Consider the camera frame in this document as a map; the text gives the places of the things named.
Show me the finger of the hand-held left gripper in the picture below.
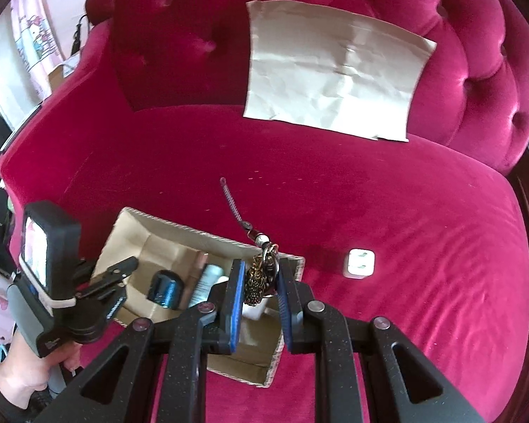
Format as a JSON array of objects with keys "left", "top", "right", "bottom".
[{"left": 76, "top": 258, "right": 140, "bottom": 301}]

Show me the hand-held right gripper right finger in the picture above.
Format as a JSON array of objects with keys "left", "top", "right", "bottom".
[{"left": 275, "top": 258, "right": 486, "bottom": 423}]

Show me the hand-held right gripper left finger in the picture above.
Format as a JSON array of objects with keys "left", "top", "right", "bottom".
[{"left": 35, "top": 259, "right": 248, "bottom": 423}]

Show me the owl charm keychain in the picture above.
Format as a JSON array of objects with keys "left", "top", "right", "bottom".
[{"left": 219, "top": 177, "right": 281, "bottom": 307}]

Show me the rose gold cosmetic tube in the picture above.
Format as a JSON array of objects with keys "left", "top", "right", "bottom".
[{"left": 178, "top": 251, "right": 209, "bottom": 310}]

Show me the dark blue cylindrical jar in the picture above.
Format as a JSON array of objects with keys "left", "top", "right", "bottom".
[{"left": 147, "top": 269, "right": 186, "bottom": 309}]

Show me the person's left forearm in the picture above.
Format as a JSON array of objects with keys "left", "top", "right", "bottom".
[{"left": 0, "top": 359, "right": 54, "bottom": 423}]

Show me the person's left hand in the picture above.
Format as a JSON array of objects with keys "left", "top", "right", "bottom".
[{"left": 0, "top": 328, "right": 85, "bottom": 410}]

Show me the small white object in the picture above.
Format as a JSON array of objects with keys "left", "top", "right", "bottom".
[{"left": 242, "top": 296, "right": 266, "bottom": 320}]

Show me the light blue cosmetic tube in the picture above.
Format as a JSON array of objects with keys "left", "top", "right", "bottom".
[{"left": 189, "top": 264, "right": 230, "bottom": 307}]

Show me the white charger plug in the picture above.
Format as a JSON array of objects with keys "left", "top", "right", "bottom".
[{"left": 342, "top": 247, "right": 379, "bottom": 280}]

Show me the pink velvet sofa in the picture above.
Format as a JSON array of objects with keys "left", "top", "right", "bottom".
[{"left": 0, "top": 0, "right": 529, "bottom": 423}]

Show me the small background cardboard box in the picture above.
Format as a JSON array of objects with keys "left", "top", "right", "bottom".
[{"left": 48, "top": 54, "right": 81, "bottom": 94}]

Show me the pink cartoon printed cloth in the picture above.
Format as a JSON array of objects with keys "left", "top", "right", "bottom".
[{"left": 10, "top": 0, "right": 68, "bottom": 98}]

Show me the crumpled beige paper envelope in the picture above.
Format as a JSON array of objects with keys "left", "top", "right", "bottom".
[{"left": 243, "top": 0, "right": 437, "bottom": 143}]

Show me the black plug with cable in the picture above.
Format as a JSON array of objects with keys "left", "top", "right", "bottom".
[{"left": 69, "top": 13, "right": 91, "bottom": 54}]

